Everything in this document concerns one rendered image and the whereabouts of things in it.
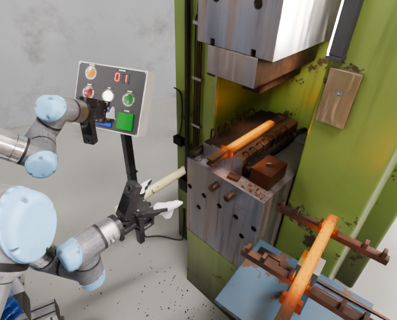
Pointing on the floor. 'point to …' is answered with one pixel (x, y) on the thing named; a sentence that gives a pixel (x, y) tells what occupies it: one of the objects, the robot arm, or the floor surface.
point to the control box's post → (130, 169)
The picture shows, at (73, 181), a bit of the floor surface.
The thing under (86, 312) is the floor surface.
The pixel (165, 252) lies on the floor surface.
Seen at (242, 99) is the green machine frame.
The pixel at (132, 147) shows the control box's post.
